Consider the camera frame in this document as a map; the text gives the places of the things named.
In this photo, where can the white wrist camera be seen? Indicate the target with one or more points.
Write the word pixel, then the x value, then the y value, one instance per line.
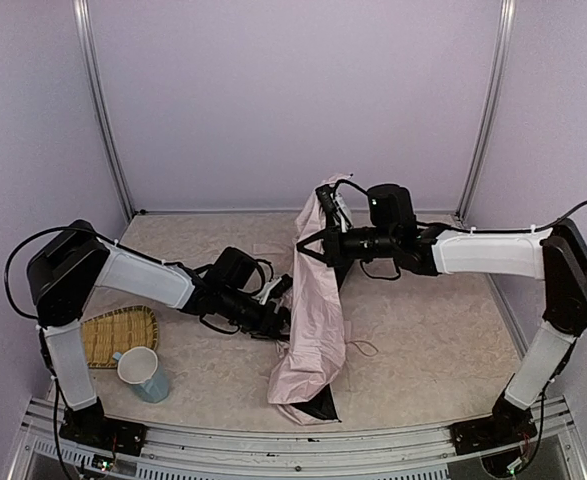
pixel 274 289
pixel 336 212

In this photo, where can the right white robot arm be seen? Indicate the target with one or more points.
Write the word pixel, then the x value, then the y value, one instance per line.
pixel 555 254

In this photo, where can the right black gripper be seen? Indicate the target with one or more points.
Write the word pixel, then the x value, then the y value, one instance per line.
pixel 331 244

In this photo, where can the left aluminium frame post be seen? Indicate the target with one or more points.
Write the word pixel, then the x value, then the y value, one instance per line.
pixel 81 11

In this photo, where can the aluminium front rail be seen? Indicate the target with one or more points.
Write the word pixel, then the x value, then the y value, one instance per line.
pixel 430 451

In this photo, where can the light blue plastic pitcher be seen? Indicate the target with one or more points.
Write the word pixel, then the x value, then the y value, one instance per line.
pixel 139 368

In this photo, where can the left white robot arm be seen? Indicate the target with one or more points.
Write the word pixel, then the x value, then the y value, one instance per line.
pixel 64 273

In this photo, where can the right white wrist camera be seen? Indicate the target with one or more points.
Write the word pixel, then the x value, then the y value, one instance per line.
pixel 336 212

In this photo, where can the woven bamboo tray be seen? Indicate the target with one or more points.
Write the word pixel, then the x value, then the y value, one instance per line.
pixel 118 331

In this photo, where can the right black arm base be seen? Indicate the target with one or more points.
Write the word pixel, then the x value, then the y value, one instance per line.
pixel 505 425

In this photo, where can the pink and black folding umbrella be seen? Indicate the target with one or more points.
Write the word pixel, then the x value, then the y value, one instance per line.
pixel 316 352

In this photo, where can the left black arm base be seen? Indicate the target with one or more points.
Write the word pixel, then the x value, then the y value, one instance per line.
pixel 91 427

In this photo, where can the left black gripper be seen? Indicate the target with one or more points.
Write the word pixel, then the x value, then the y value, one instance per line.
pixel 277 320

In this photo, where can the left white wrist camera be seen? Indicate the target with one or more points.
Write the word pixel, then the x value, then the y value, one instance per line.
pixel 274 289

